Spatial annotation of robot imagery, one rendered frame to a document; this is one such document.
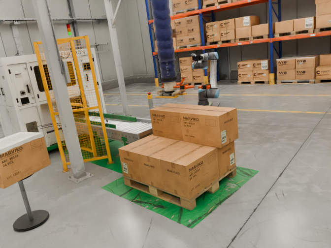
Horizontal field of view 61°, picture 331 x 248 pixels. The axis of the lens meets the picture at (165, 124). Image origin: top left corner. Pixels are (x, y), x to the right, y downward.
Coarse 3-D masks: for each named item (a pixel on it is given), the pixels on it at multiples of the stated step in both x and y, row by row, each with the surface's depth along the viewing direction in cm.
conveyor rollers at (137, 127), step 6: (96, 120) 562; (108, 120) 551; (114, 120) 541; (120, 120) 538; (120, 126) 494; (126, 126) 484; (132, 126) 480; (138, 126) 477; (144, 126) 474; (150, 126) 472; (138, 132) 443
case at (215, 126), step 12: (192, 108) 378; (204, 108) 369; (216, 108) 361; (228, 108) 353; (192, 120) 354; (204, 120) 340; (216, 120) 328; (228, 120) 339; (192, 132) 360; (204, 132) 346; (216, 132) 333; (228, 132) 342; (204, 144) 351; (216, 144) 338
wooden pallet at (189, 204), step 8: (232, 168) 370; (224, 176) 357; (232, 176) 373; (128, 184) 388; (136, 184) 386; (144, 184) 361; (216, 184) 345; (152, 192) 354; (160, 192) 351; (168, 192) 331; (200, 192) 323; (168, 200) 335; (176, 200) 333; (184, 200) 315; (192, 200) 312; (192, 208) 314
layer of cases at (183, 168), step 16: (128, 144) 392; (144, 144) 383; (160, 144) 375; (176, 144) 367; (192, 144) 360; (128, 160) 372; (144, 160) 347; (160, 160) 325; (176, 160) 316; (192, 160) 310; (208, 160) 328; (224, 160) 354; (128, 176) 383; (144, 176) 356; (160, 176) 334; (176, 176) 313; (192, 176) 308; (208, 176) 332; (176, 192) 321; (192, 192) 311
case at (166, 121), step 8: (168, 104) 424; (176, 104) 416; (184, 104) 409; (152, 112) 404; (160, 112) 393; (168, 112) 381; (176, 112) 371; (152, 120) 409; (160, 120) 397; (168, 120) 385; (176, 120) 375; (152, 128) 415; (160, 128) 402; (168, 128) 390; (176, 128) 379; (160, 136) 407; (168, 136) 395; (176, 136) 384
